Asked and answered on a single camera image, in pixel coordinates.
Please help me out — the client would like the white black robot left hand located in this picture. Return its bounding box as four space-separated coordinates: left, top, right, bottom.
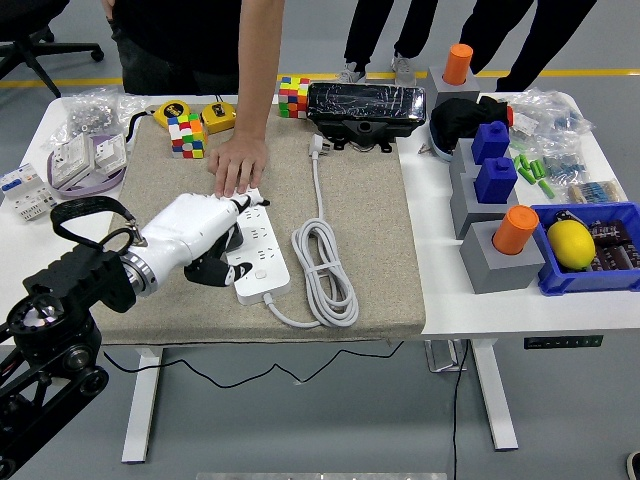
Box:
130 192 272 296

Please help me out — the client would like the dark brown capacitor pile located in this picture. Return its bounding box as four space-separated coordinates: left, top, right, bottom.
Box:
587 218 640 272

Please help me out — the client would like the small white socket plate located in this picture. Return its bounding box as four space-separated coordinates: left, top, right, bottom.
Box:
92 133 129 174

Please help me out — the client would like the blue block with knob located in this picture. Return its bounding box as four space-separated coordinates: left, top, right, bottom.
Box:
473 156 519 204
471 120 511 166

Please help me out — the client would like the white power cable with plug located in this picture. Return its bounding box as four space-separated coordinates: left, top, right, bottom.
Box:
260 132 361 330

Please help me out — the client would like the white circuit breaker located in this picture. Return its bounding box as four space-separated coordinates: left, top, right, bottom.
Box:
0 162 59 222

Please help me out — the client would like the clear bag of nuts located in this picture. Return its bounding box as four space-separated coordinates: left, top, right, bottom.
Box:
42 84 151 151

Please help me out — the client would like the black film-wrapped device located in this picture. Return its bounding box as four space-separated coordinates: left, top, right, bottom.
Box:
305 81 429 154

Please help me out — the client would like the white power strip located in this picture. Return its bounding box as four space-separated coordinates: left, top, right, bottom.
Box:
219 187 293 307

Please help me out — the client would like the large white socket plate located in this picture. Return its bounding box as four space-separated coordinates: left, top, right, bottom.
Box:
51 132 97 191

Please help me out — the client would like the multicolour puzzle cube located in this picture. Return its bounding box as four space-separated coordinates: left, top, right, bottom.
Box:
277 75 312 120
167 113 208 160

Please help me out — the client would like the large clear parts bag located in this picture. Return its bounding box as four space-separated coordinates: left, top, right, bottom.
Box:
499 87 599 151

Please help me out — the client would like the black office chair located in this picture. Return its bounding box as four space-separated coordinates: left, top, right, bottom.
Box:
0 0 105 99

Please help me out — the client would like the person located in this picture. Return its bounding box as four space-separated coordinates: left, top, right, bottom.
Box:
458 0 599 94
337 0 439 87
102 0 246 96

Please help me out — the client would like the round yellow tape measure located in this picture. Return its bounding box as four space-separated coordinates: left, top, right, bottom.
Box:
123 98 194 152

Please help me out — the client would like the grey-brown mat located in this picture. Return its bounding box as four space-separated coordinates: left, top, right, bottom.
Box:
91 102 427 347

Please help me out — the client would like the square yellow tape measure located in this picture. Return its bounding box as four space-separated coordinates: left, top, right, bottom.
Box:
200 92 238 135

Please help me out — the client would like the thin black plug cord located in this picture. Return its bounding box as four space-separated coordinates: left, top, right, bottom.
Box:
102 340 405 390

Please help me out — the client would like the orange cylinder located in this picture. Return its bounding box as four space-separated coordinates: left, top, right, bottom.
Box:
443 43 475 86
492 204 540 256

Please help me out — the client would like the blue plastic bin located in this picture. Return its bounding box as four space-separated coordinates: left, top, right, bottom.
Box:
529 201 640 297

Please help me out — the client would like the grey block with round hole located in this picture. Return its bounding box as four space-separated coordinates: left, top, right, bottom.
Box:
459 219 547 295
424 66 481 109

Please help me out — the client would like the white blue rounded base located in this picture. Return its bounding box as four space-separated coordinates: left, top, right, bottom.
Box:
430 134 459 164

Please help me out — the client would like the black table control panel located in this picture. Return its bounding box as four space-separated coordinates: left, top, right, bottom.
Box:
523 334 605 350

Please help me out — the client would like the person's left hand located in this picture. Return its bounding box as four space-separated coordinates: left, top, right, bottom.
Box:
207 130 270 198

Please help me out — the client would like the yellow lemon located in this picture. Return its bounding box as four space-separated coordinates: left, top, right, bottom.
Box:
546 219 597 273

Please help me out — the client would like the black hanging cable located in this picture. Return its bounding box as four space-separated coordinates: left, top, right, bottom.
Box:
451 339 471 480

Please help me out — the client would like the bag of blue components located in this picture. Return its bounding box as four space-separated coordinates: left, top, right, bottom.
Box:
542 144 589 184

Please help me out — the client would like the black cloth bundle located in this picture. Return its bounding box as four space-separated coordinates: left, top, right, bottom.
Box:
429 94 511 151

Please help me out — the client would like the white table leg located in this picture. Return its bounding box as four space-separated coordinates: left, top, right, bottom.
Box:
469 338 520 452
121 344 166 464

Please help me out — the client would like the plain grey block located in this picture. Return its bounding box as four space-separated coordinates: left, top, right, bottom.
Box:
449 172 521 240

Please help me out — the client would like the bag of striped resistors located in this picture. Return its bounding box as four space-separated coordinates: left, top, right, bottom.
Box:
567 179 626 204

